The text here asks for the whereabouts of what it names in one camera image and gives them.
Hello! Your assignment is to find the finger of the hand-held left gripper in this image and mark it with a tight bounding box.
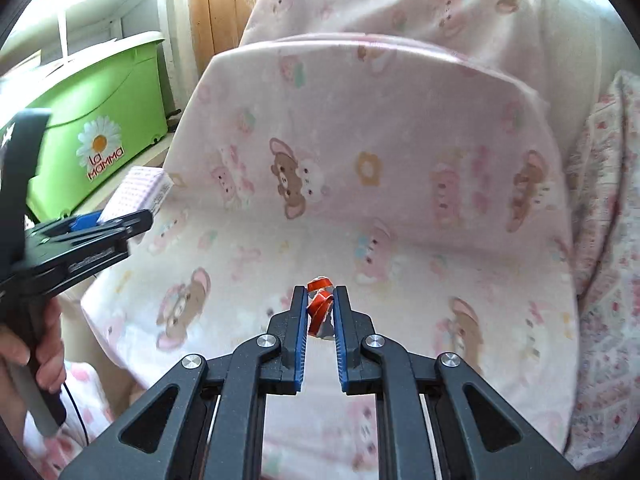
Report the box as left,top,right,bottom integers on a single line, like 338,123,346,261
30,213,102,237
25,208,154,306

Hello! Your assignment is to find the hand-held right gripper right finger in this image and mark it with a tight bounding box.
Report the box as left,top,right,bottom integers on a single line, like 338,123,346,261
332,285,583,480

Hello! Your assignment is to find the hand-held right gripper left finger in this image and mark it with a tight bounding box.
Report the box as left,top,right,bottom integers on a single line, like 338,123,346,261
60,285,309,480

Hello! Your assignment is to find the red candy wrapper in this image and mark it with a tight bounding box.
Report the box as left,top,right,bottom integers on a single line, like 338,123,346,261
306,275,336,339

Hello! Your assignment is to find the pink dotted box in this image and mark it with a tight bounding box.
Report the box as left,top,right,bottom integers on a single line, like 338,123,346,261
100,166,174,226

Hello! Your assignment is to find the person's left hand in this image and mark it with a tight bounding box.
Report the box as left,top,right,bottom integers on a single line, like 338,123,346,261
0,299,68,396

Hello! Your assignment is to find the green plastic storage box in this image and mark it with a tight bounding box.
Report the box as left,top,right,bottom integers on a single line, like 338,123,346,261
20,31,168,216

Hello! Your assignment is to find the pink bear print cloth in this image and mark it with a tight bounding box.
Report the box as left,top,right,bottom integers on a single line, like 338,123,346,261
240,0,546,91
80,32,581,480

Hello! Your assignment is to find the pink printed blanket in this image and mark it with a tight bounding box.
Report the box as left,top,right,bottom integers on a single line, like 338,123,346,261
20,360,136,466

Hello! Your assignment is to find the white shelf unit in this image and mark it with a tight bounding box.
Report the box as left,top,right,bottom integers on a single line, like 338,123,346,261
0,0,176,171

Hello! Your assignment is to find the floral print cloth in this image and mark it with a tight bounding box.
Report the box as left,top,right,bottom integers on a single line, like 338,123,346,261
565,70,640,471

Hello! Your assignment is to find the black cable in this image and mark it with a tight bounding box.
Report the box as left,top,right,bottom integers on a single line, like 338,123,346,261
62,382,93,446

